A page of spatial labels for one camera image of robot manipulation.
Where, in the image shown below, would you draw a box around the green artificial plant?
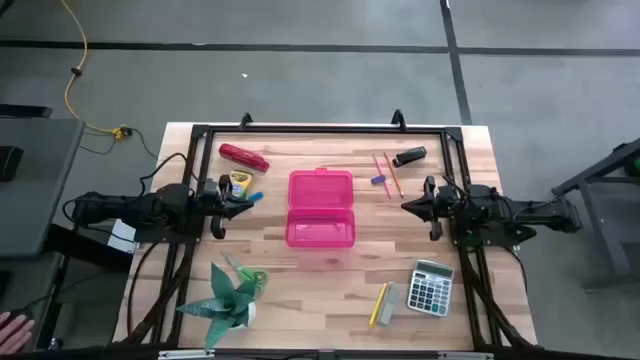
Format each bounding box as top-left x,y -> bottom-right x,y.
174,261 -> 259,352

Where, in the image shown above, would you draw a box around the pink plastic pencil case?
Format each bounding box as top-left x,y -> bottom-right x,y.
285,168 -> 358,250

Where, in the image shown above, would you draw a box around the black stapler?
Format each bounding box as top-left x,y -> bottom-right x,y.
391,145 -> 429,169

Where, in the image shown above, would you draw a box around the green yellow crayon box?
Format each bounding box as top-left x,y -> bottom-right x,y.
228,168 -> 255,200

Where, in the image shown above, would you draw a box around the silver desk calculator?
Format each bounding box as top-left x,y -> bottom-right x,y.
405,258 -> 457,318

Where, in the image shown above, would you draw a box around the green scissors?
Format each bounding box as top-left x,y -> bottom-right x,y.
220,250 -> 270,297

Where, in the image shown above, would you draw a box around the person's hand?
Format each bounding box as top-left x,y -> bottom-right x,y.
0,310 -> 36,356

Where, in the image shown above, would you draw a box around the gray side table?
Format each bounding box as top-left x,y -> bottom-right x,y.
0,117 -> 85,259

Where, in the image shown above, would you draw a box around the dark metal desk frame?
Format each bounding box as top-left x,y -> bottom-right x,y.
551,137 -> 640,292

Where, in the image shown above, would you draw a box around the gray eraser block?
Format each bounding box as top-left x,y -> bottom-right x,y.
376,280 -> 402,328

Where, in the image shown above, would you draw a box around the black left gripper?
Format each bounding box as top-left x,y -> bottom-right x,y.
198,173 -> 255,241

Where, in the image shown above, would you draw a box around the red stapler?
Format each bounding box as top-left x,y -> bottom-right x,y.
218,142 -> 272,174

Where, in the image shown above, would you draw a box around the orange pencil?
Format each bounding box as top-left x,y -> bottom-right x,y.
382,151 -> 406,200

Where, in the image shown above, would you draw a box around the black box device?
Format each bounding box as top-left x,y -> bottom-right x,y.
0,145 -> 25,183

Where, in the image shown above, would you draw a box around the white card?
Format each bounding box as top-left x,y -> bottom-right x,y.
106,218 -> 138,255

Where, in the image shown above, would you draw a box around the yellow extension cable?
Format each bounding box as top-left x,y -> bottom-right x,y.
59,0 -> 134,141

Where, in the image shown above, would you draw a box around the pink pencil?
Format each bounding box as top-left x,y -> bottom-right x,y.
371,152 -> 393,201

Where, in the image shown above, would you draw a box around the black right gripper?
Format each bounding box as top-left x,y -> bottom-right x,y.
400,174 -> 454,242

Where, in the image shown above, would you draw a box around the black aluminium rig frame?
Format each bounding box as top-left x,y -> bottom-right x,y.
112,122 -> 541,360

